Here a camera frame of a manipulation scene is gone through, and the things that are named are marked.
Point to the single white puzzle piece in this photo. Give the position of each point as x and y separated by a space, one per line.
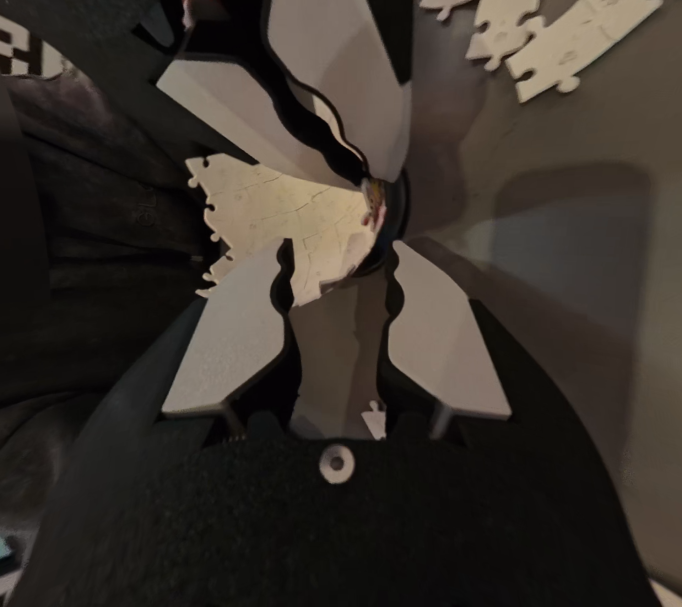
375 420

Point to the partly built white puzzle ball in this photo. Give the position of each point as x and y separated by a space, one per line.
266 212

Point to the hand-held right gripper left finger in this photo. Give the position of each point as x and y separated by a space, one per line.
234 340

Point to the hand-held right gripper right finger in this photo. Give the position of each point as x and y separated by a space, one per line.
442 346

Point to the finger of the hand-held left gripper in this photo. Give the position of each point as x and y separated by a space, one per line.
229 106
341 31

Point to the puzzle pieces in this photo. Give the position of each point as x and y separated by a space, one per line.
559 31

